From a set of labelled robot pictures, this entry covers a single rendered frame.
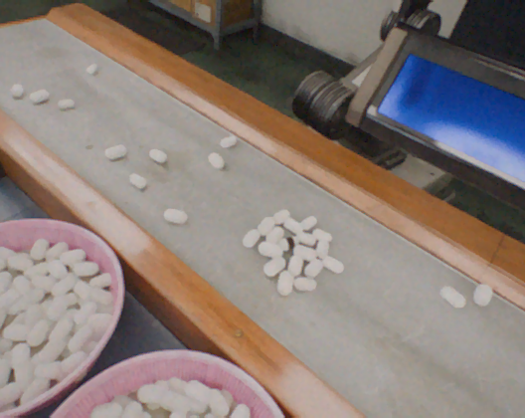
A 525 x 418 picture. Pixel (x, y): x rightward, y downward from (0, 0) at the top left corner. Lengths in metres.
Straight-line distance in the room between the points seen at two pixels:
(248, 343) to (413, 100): 0.33
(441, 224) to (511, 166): 0.42
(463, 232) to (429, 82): 0.45
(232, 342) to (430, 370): 0.26
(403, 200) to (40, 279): 0.58
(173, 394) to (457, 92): 0.41
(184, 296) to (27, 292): 0.20
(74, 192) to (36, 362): 0.25
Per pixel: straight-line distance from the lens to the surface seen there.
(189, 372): 0.50
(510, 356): 0.65
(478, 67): 0.31
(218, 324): 0.50
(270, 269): 0.56
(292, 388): 0.48
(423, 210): 0.72
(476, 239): 0.73
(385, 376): 0.55
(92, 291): 0.56
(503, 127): 0.31
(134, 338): 0.60
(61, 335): 0.54
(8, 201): 0.82
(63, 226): 0.61
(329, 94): 0.93
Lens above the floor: 1.21
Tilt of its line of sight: 45 degrees down
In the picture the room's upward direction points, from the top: 10 degrees clockwise
